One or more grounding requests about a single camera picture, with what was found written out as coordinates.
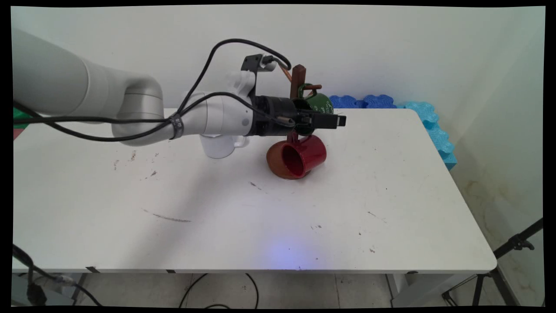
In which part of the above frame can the black tripod stand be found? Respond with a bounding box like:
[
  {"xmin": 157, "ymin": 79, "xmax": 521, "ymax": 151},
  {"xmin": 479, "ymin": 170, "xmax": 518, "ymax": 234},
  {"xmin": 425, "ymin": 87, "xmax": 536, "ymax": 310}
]
[{"xmin": 442, "ymin": 217, "xmax": 544, "ymax": 307}]

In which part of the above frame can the black floor cable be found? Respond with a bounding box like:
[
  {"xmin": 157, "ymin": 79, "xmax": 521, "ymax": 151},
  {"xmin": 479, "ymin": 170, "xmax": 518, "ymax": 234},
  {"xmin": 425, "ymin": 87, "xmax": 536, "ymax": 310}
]
[{"xmin": 178, "ymin": 273, "xmax": 260, "ymax": 309}]

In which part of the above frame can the dark blue foam tile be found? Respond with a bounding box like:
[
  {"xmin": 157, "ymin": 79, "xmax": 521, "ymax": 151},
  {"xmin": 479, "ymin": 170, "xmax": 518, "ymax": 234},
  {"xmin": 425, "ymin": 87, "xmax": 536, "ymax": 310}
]
[
  {"xmin": 364, "ymin": 94, "xmax": 397, "ymax": 109},
  {"xmin": 329, "ymin": 95, "xmax": 365, "ymax": 109}
]

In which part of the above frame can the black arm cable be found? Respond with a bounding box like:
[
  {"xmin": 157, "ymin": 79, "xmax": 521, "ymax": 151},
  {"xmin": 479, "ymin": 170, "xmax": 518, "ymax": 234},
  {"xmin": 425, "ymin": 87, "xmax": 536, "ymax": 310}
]
[
  {"xmin": 43, "ymin": 91, "xmax": 300, "ymax": 143},
  {"xmin": 12, "ymin": 38, "xmax": 292, "ymax": 131}
]

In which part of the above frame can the brown wooden mug tree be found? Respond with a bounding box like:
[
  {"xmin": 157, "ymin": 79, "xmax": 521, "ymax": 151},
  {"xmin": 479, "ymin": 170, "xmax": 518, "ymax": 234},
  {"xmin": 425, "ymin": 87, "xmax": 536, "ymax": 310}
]
[{"xmin": 266, "ymin": 63, "xmax": 323, "ymax": 180}]

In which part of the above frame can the black velcro cable strap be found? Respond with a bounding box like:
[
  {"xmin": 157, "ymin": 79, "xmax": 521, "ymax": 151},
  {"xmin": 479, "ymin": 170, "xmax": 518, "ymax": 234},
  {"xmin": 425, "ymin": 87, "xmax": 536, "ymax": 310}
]
[{"xmin": 169, "ymin": 113, "xmax": 184, "ymax": 140}]

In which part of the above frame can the hanging black cable with adapter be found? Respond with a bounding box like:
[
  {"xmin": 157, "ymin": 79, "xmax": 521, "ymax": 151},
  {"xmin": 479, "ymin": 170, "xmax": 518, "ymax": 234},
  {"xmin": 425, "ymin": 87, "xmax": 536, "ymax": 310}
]
[{"xmin": 12, "ymin": 243, "xmax": 103, "ymax": 307}]

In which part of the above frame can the green foam tile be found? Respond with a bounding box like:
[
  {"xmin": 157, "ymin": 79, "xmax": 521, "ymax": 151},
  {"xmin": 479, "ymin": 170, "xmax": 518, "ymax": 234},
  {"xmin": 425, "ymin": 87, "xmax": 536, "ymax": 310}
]
[{"xmin": 13, "ymin": 108, "xmax": 34, "ymax": 127}]

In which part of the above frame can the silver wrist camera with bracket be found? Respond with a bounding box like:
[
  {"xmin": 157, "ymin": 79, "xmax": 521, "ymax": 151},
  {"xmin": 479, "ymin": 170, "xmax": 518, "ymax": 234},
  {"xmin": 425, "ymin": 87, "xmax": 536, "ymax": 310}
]
[{"xmin": 241, "ymin": 53, "xmax": 278, "ymax": 98}]

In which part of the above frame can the white enamel mug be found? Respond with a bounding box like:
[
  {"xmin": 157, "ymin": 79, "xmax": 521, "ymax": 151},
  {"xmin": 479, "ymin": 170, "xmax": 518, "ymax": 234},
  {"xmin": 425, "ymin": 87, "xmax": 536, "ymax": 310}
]
[{"xmin": 200, "ymin": 134, "xmax": 249, "ymax": 159}]

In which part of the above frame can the red ceramic mug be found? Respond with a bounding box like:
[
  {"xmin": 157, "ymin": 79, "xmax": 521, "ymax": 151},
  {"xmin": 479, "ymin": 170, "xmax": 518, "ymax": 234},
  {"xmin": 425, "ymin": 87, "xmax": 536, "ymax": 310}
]
[{"xmin": 281, "ymin": 130, "xmax": 327, "ymax": 179}]

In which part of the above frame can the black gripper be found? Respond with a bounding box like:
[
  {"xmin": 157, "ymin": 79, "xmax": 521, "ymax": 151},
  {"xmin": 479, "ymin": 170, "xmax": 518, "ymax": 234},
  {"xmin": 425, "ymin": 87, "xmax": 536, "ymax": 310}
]
[{"xmin": 251, "ymin": 96, "xmax": 347, "ymax": 138}]

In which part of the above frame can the light blue foam tile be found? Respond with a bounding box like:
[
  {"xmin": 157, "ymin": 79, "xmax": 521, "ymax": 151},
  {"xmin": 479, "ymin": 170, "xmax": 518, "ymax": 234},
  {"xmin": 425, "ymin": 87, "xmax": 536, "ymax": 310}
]
[{"xmin": 396, "ymin": 101, "xmax": 457, "ymax": 170}]

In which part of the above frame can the green enamel mug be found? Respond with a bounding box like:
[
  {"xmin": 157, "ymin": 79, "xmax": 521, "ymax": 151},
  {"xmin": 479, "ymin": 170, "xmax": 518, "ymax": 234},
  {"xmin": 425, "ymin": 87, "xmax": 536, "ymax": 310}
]
[{"xmin": 293, "ymin": 83, "xmax": 334, "ymax": 136}]

